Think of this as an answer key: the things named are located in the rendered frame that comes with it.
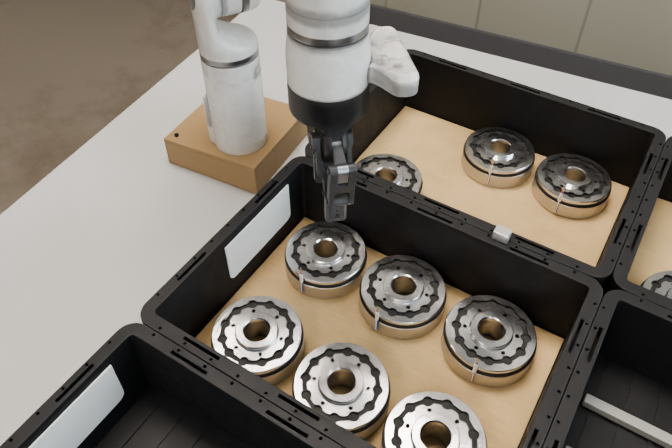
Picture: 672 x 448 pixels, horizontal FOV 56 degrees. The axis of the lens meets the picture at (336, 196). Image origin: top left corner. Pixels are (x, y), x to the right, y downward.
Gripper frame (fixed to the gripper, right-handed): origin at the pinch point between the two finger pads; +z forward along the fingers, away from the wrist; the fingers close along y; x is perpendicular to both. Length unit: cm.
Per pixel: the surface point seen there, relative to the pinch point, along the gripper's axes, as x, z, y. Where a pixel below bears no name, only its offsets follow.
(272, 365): -8.6, 14.0, 11.3
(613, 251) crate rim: 30.4, 7.2, 8.9
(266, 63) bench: 0, 30, -71
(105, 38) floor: -58, 100, -212
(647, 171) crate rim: 41.2, 7.2, -2.2
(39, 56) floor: -84, 100, -203
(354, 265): 3.1, 14.0, -0.3
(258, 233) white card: -7.9, 11.3, -5.5
